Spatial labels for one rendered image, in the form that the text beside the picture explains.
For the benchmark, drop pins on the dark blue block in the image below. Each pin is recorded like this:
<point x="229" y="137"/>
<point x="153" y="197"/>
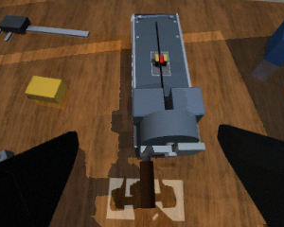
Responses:
<point x="275" y="49"/>

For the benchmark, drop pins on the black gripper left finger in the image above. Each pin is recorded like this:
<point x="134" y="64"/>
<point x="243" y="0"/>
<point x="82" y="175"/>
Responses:
<point x="31" y="183"/>

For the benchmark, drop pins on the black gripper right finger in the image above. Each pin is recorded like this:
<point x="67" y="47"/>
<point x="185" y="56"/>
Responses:
<point x="258" y="161"/>

